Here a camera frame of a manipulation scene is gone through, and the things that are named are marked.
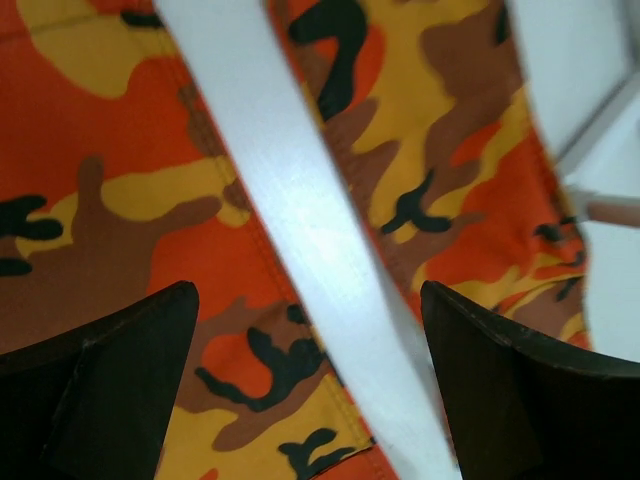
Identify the white clothes rack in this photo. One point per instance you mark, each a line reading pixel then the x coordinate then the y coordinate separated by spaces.
pixel 600 168

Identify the orange camouflage trousers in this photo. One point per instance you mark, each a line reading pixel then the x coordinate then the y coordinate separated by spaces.
pixel 115 183

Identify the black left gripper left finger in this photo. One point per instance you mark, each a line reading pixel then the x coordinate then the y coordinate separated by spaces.
pixel 95 402

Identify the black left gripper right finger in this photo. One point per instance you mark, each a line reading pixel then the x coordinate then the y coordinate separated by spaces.
pixel 523 405

